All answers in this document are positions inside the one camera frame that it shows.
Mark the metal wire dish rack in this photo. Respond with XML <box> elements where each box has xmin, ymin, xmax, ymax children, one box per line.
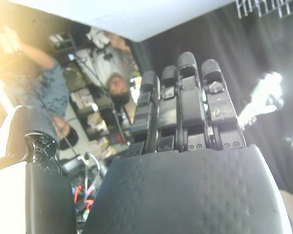
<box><xmin>234</xmin><ymin>0</ymin><xmax>293</xmax><ymax>24</ymax></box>

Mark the person in white shirt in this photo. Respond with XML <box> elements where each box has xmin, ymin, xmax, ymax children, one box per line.
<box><xmin>86</xmin><ymin>30</ymin><xmax>139</xmax><ymax>106</ymax></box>

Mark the person in blue shirt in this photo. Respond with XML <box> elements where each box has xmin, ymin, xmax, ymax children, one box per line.
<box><xmin>13</xmin><ymin>36</ymin><xmax>79</xmax><ymax>150</ymax></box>

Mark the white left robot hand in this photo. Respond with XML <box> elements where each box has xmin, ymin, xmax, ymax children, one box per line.
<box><xmin>0</xmin><ymin>51</ymin><xmax>293</xmax><ymax>234</ymax></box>

